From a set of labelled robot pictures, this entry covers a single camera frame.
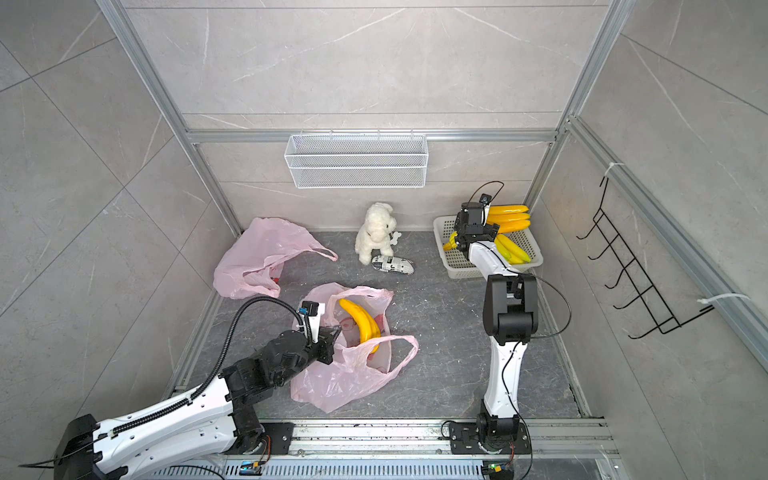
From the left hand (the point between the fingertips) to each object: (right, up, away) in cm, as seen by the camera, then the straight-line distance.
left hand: (343, 325), depth 75 cm
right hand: (+43, +30, +25) cm, 58 cm away
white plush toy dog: (+7, +26, +23) cm, 35 cm away
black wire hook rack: (+68, +9, -11) cm, 70 cm away
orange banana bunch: (+56, +31, +33) cm, 72 cm away
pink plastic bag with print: (+5, -8, +1) cm, 10 cm away
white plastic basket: (+35, +14, +26) cm, 46 cm away
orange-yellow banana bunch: (+6, -3, +9) cm, 11 cm away
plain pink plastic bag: (-35, +16, +27) cm, 47 cm away
